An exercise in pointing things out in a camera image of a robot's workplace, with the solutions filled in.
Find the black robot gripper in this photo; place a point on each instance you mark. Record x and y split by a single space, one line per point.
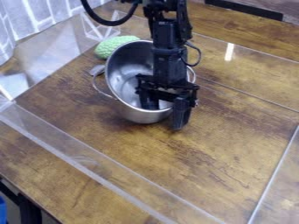
166 85

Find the stainless steel pot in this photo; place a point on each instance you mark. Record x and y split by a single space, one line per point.
129 60

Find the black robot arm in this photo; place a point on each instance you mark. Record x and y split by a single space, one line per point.
169 26

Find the clear acrylic barrier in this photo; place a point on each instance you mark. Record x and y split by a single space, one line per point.
96 169

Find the green knitted toy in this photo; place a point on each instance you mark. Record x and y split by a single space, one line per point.
106 46

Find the black bar in background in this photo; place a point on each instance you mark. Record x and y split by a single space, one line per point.
225 4

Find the white patterned curtain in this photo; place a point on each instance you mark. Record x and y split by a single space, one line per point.
24 17

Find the pink handled metal spoon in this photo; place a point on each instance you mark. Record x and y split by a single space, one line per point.
98 69

